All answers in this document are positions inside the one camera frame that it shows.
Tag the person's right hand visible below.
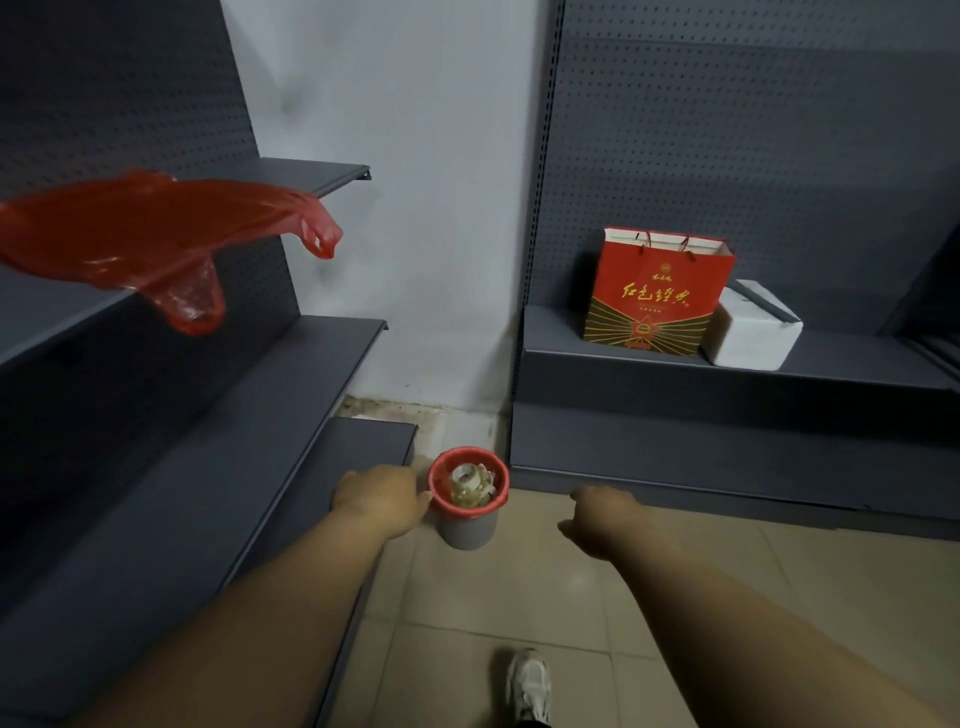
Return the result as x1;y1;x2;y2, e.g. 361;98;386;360
556;485;648;561

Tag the person's left hand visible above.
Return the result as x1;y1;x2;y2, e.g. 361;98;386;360
332;464;435;541

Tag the person's right forearm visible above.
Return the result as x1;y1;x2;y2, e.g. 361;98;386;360
609;508;948;728

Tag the person's left forearm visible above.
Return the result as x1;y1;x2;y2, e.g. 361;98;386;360
71;502;393;728

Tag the crumpled clear plastic waste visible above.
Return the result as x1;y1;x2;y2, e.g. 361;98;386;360
447;462;498;510

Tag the grey waste bin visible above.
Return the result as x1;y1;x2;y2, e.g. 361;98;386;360
435;501;501;552

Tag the white sneaker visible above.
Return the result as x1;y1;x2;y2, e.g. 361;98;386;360
503;648;555;728

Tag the red paper gift bag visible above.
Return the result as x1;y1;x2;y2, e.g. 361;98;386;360
582;227;738;357

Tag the white foam box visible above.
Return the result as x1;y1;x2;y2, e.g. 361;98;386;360
700;279;804;372

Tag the grey pegboard shelving unit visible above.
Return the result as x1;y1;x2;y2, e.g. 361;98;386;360
508;0;960;543
0;0;420;728

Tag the red plastic bag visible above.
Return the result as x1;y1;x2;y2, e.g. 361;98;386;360
0;169;345;337

